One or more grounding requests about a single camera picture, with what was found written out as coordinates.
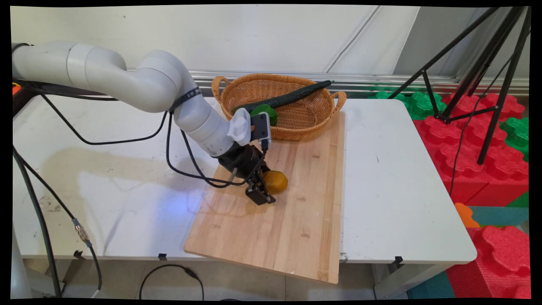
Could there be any thin black tripod cable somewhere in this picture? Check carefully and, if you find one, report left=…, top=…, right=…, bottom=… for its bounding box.
left=449, top=55, right=513, bottom=197

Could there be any thick black cable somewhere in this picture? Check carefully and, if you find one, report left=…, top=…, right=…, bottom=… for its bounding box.
left=13, top=146, right=63, bottom=298

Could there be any green foam block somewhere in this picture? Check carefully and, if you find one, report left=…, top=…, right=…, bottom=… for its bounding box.
left=500, top=116, right=530, bottom=162
left=368, top=90, right=448, bottom=120

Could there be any large red foam block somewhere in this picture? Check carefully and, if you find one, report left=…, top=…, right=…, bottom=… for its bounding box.
left=413, top=92, right=530, bottom=207

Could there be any orange foam piece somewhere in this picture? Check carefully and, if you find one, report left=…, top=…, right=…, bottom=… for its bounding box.
left=455, top=202, right=481, bottom=228

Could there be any green bell pepper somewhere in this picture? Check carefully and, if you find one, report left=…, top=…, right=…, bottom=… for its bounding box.
left=250, top=104, right=279, bottom=127

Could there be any black cable with metal connector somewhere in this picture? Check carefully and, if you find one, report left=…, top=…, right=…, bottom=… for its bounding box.
left=13, top=150, right=103, bottom=299

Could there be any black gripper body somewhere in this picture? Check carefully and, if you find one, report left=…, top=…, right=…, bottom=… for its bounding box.
left=217, top=143, right=266, bottom=181

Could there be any woven wicker basket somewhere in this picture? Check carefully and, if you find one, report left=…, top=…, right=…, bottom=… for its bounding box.
left=211, top=73, right=348, bottom=141

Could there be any dark green cucumber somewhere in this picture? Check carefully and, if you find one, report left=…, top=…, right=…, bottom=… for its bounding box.
left=232, top=80, right=335, bottom=114

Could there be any black cable loop on floor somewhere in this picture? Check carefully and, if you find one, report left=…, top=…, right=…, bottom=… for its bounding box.
left=139, top=264, right=205, bottom=300

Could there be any teal foam mat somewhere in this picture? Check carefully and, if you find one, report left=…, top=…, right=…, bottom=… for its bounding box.
left=468, top=206, right=530, bottom=227

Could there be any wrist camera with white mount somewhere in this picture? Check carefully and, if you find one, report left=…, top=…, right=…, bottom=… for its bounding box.
left=227, top=108, right=272, bottom=152

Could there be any aluminium window rail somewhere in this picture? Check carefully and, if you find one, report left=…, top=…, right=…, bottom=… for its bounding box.
left=186, top=70, right=530, bottom=96

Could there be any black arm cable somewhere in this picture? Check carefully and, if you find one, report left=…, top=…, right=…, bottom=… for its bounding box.
left=17, top=80, right=270, bottom=189

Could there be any bamboo cutting board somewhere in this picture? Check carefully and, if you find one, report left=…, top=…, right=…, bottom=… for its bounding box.
left=183, top=111, right=346, bottom=285

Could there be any white table leg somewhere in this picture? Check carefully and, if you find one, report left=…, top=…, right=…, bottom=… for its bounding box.
left=373, top=263, right=451, bottom=299

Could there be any yellow-brown potato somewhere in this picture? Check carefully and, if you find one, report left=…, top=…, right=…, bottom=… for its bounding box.
left=262, top=170, right=289, bottom=195

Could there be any black tripod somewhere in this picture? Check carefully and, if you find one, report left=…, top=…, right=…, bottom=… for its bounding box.
left=387, top=6, right=532, bottom=166

